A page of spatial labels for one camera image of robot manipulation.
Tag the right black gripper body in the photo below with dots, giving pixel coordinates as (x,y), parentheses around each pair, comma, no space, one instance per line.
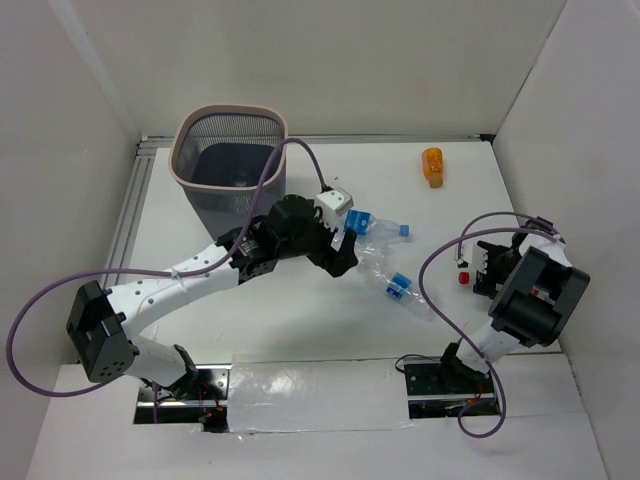
(501,262)

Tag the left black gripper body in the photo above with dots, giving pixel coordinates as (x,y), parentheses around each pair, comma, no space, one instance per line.
(329,245)

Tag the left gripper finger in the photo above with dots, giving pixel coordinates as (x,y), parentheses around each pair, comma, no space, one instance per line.
(336,264)
(345,242)

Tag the crushed clear bottle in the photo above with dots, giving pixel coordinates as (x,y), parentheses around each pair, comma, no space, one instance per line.
(371,257)

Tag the crushed blue label bottle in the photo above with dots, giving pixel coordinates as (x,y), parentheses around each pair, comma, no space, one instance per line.
(395,287)

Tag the blue cap water bottle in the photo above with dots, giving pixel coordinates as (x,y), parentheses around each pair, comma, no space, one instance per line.
(371,230)

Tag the red cap clear bottle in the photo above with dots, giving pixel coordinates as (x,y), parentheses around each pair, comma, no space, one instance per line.
(464,277)

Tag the orange plastic bottle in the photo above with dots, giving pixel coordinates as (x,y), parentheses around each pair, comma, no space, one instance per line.
(433,167)

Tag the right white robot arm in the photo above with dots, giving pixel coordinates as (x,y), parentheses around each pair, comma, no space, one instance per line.
(534,290)

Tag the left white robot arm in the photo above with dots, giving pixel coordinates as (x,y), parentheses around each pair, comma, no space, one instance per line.
(105,325)

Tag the grey mesh waste bin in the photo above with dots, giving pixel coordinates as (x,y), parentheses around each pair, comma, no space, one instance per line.
(217,158)

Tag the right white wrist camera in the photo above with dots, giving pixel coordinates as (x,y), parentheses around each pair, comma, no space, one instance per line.
(471,256)

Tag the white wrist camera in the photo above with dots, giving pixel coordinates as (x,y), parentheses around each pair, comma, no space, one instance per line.
(471,256)
(334,205)

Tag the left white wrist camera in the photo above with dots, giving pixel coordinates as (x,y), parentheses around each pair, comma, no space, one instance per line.
(334,205)

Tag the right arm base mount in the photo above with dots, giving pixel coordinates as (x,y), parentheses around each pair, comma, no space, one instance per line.
(434,392)

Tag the aluminium frame rail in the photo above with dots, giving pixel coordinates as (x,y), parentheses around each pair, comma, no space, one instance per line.
(124,237)

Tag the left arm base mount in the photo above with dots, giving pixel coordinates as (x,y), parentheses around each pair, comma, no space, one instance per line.
(204,406)

